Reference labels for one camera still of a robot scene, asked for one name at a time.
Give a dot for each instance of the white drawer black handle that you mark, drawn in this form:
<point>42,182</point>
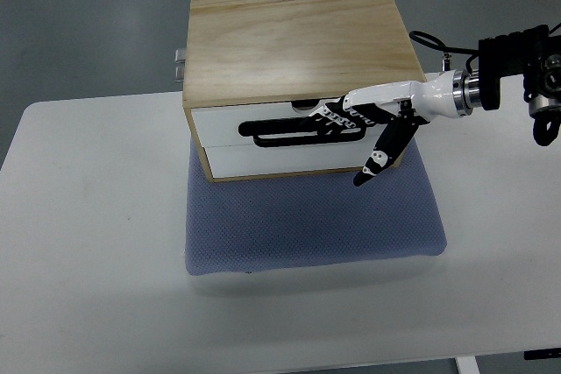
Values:
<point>274,125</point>

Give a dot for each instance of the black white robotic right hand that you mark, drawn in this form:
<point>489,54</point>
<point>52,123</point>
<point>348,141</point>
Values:
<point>401,107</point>

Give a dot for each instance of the silver metal clamp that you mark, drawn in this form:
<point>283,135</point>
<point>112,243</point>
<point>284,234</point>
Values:
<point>179,61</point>

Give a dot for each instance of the wooden drawer cabinet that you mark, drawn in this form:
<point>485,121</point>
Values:
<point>251,60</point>

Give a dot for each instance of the blue mesh mat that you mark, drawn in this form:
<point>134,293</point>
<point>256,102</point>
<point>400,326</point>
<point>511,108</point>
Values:
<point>303,221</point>

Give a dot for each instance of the white table leg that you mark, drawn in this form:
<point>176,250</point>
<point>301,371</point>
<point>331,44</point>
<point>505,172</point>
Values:
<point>467,365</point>

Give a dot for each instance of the black table control box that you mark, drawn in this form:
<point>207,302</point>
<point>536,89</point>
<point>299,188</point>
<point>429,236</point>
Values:
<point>542,354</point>

